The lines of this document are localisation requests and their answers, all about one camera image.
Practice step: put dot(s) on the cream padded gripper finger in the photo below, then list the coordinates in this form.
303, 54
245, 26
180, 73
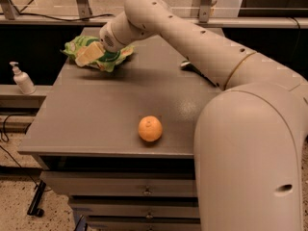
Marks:
89, 54

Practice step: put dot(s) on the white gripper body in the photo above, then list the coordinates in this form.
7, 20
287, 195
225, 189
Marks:
108, 39

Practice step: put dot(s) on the green rice chip bag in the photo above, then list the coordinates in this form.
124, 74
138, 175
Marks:
107, 62

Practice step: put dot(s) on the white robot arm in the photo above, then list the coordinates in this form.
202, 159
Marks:
248, 140

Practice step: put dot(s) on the green Kettle chip bag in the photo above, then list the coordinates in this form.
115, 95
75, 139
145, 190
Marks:
188, 66

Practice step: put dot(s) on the white pump bottle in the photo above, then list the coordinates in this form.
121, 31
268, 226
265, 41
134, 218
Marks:
22, 79

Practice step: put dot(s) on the grey drawer cabinet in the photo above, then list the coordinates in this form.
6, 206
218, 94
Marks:
85, 136

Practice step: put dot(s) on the orange fruit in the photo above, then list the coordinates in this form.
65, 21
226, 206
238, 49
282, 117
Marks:
150, 128

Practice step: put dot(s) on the metal window rail frame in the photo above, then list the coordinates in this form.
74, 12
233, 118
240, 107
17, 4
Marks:
211, 13

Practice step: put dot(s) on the black floor bracket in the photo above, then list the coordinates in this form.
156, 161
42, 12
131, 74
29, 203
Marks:
34, 209

